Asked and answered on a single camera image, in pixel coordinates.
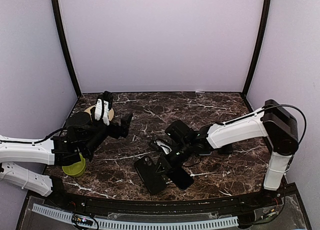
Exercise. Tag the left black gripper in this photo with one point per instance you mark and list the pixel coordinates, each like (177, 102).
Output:
(116, 133)

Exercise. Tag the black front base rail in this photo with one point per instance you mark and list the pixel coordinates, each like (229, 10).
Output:
(235, 205)

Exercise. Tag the black corner post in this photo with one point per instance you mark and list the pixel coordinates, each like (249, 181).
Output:
(257, 47)
(64, 46)

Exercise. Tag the tan wooden round plate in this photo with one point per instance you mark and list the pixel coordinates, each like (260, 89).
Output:
(110, 113)

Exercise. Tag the lavender phone case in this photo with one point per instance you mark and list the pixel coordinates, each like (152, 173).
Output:
(204, 153)

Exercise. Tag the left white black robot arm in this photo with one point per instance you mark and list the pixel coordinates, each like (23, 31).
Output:
(83, 136)

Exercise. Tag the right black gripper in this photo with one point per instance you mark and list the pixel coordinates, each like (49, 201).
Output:
(166, 163)

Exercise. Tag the white slotted cable duct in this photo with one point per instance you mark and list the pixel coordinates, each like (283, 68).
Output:
(135, 223)

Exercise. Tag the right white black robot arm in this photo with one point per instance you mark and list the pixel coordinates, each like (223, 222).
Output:
(272, 121)

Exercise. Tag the left black corner post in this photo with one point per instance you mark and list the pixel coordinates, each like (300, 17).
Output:
(64, 46)

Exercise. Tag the right black corner post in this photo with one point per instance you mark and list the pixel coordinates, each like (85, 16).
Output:
(257, 47)

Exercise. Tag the lime green bowl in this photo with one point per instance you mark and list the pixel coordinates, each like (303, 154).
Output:
(76, 169)

